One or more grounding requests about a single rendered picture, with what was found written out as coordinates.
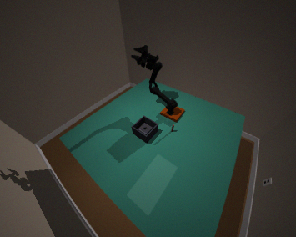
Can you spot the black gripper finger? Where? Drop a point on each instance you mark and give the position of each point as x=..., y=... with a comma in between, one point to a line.
x=135, y=57
x=139, y=50

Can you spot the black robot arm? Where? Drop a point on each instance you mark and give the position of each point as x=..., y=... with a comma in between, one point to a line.
x=156, y=67

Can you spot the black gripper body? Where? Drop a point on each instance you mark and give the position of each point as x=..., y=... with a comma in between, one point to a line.
x=145, y=50

